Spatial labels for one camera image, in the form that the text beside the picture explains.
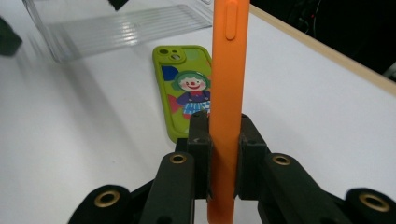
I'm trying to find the clear plastic slotted rack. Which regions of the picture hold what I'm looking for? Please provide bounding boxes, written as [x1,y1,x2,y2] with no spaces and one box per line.
[21,0,216,63]

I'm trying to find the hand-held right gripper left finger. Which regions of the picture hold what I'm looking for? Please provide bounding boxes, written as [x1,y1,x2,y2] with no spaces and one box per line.
[186,111,213,200]

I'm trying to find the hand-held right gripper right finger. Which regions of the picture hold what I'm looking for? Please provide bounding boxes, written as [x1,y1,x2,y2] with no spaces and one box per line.
[237,113,270,200]

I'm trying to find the green cartoon clown phone case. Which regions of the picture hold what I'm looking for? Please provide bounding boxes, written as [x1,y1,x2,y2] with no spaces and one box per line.
[151,45,213,144]

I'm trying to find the orange phone case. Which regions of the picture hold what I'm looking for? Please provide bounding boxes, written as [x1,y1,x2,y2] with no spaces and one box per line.
[206,0,251,224]

